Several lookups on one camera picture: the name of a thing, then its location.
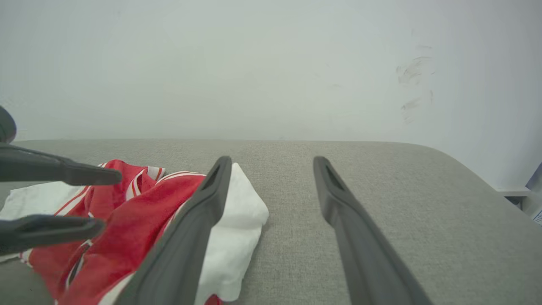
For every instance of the grey side shelf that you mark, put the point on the grey side shelf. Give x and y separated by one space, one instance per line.
514 192

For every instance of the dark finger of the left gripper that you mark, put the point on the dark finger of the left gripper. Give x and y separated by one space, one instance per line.
46 232
51 169

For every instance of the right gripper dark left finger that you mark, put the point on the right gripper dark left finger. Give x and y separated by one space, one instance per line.
178 254

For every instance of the red and white basketball jersey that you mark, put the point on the red and white basketball jersey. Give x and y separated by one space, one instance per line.
127 224

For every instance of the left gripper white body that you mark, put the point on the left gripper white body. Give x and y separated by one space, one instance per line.
6 126

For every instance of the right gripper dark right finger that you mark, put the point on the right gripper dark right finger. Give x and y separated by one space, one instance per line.
360 254

